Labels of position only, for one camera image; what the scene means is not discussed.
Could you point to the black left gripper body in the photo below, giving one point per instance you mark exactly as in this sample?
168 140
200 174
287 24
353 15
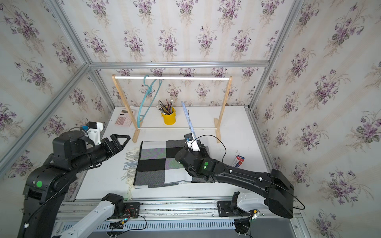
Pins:
106 150

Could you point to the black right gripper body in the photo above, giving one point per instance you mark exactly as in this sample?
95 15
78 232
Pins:
203 154

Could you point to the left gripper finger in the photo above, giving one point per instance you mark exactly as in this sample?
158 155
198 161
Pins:
120 138
122 145

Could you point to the light blue clothes hanger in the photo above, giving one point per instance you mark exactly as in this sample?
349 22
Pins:
186 112

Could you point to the black white checkered scarf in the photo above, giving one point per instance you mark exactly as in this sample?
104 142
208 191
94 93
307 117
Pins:
157 166

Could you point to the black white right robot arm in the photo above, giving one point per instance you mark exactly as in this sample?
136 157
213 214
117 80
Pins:
274 187

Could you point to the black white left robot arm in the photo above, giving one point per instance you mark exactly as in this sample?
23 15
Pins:
47 185

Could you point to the blue cream plaid scarf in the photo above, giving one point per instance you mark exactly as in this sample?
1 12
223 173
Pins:
129 168

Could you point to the pink calculator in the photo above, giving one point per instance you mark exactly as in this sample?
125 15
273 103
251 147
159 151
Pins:
124 119

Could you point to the yellow pencil bucket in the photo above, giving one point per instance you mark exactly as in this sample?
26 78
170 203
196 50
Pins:
169 119

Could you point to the bunch of pencils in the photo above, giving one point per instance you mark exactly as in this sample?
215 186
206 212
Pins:
165 109

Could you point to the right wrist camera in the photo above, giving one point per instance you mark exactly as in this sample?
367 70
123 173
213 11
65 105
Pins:
191 142

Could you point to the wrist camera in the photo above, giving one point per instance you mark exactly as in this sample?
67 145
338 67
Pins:
191 142
93 131

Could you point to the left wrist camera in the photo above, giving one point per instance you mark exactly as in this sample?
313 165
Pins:
93 131

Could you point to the aluminium frame rail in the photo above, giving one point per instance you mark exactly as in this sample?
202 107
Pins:
151 209

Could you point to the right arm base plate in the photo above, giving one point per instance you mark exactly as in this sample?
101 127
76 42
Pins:
228 209

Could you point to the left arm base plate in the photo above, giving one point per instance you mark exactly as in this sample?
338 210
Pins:
126 210

